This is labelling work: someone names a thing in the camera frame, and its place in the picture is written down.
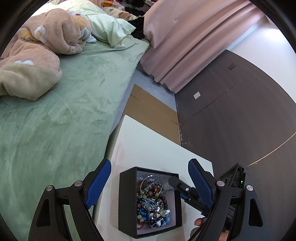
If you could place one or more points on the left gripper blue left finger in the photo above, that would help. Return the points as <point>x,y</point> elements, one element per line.
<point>50,222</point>

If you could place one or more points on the green bed sheet mattress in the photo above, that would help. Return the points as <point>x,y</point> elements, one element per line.
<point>62,136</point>

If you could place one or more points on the pale green pillow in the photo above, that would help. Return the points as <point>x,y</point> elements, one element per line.
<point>105,27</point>

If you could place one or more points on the peach fleece blanket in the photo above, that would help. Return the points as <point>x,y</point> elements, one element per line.
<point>30,64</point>

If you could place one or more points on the dark brown wardrobe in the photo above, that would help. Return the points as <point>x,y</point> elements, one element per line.
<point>234,113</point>

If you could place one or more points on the white square table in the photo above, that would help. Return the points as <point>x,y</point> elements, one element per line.
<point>132,144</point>

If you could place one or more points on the pink curtain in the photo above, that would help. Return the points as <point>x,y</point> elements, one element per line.
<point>185,36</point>

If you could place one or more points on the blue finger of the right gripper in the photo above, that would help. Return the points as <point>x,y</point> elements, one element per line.
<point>185,190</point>

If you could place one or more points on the flat brown cardboard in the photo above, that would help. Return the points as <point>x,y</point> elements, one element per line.
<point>152,113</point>

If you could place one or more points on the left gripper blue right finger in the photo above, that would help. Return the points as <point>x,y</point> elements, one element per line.
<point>248,222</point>

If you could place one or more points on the black jewelry box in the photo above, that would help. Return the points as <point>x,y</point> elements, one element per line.
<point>147,204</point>

